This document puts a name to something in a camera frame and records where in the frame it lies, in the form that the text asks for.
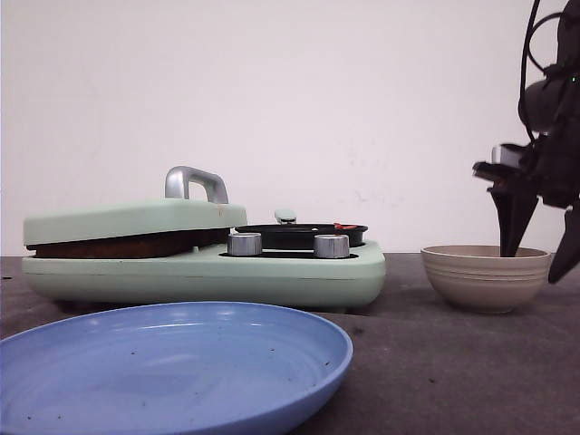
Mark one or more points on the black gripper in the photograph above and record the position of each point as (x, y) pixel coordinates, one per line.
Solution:
(549, 169)

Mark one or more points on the beige ribbed bowl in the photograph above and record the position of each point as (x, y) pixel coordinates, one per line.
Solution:
(479, 279)

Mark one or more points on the orange shrimp pieces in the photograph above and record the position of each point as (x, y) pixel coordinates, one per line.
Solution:
(341, 226)

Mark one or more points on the white bread slice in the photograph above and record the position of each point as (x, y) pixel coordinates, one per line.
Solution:
(152, 245)

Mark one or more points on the breakfast maker hinged lid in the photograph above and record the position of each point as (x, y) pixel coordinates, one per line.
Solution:
(194, 199)

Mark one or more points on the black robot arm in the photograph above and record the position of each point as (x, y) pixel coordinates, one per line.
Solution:
(567, 55)

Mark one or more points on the mint green breakfast maker base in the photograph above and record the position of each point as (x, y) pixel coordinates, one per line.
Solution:
(288, 278)

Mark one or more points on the right silver control knob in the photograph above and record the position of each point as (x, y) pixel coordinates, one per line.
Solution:
(331, 246)

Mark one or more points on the silver control knob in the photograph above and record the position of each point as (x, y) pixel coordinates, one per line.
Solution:
(331, 246)
(244, 244)

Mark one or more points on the small black frying pan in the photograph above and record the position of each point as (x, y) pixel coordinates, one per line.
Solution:
(287, 234)

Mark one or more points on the left silver control knob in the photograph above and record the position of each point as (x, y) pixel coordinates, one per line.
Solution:
(244, 244)

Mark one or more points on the blue round plate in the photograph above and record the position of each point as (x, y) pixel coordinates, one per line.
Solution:
(187, 368)

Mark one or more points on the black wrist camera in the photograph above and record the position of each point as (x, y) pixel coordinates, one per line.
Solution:
(508, 154)

